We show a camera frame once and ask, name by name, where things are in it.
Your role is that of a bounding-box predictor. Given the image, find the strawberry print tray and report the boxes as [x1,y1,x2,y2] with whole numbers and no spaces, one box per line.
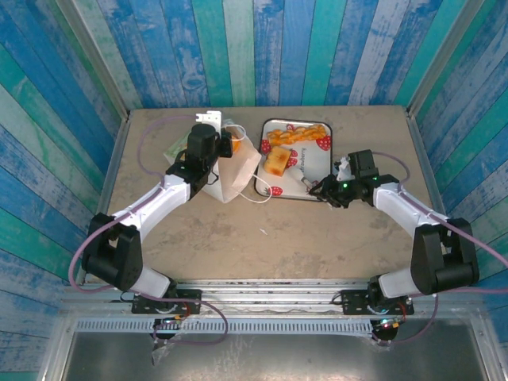
[253,118,333,202]

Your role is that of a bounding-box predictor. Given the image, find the metal tongs with white tips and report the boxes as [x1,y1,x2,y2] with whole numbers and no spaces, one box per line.
[288,166,321,190]

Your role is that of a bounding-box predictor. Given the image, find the white paper bag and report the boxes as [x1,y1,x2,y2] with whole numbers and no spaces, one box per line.
[164,117,275,205]

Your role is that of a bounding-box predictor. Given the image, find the square fake toast block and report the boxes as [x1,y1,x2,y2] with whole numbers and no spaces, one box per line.
[260,145,290,178]

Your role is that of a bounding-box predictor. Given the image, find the pile of bread pastries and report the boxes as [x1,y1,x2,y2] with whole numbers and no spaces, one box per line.
[265,123,325,144]

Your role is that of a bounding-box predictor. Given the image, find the steel sheet panel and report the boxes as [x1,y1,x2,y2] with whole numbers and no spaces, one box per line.
[59,332,490,381]

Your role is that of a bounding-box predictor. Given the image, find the clear plastic film scrap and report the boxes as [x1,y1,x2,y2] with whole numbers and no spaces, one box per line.
[149,336,179,367]

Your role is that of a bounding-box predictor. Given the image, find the aluminium table side rail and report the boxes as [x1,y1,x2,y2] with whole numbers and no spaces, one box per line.
[74,117,132,286]
[405,113,452,223]

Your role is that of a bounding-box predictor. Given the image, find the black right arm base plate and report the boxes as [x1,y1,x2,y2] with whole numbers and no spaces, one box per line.
[341,288,414,317]

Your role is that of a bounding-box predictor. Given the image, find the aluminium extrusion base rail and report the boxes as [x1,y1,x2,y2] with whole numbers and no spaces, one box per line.
[61,277,491,318]

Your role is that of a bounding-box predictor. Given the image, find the aluminium corner post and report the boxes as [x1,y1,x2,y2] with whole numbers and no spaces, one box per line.
[54,0,132,122]
[405,0,487,117]

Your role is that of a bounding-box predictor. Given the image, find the grey slotted cable duct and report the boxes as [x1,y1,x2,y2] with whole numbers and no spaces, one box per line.
[74,318,376,337]

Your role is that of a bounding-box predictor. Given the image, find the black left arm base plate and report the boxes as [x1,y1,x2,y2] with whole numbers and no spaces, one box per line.
[132,288,202,315]

